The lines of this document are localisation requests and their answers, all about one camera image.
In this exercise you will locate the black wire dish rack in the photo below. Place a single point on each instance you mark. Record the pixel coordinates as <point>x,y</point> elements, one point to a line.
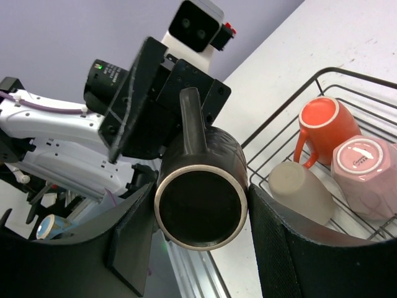
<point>372,102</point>

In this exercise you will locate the orange ceramic mug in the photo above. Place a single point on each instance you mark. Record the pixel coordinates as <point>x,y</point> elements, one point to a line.
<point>325,123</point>

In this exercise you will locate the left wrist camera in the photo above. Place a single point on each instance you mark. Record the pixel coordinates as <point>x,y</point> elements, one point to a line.
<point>196,31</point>

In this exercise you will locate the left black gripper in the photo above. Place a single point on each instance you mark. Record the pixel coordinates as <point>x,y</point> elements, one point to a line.
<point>144,115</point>

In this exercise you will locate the beige plastic tumbler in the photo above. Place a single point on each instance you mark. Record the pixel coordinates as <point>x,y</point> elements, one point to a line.
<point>298,189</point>

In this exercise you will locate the aluminium mounting rail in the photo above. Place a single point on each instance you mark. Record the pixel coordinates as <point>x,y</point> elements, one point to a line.
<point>196,273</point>

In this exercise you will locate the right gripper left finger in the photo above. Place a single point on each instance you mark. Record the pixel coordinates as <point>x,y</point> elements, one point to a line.
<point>106,256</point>

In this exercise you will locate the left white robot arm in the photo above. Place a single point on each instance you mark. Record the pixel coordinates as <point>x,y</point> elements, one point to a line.
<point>58,141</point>

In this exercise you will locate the dark brown ceramic mug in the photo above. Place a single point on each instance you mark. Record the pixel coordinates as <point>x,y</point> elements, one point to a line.
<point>201,196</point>

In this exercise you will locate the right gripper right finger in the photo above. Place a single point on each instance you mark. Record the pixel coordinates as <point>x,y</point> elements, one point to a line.
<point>296,257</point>

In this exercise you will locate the pink faceted ceramic mug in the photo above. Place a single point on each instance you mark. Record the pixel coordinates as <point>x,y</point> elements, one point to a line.
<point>365,171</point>

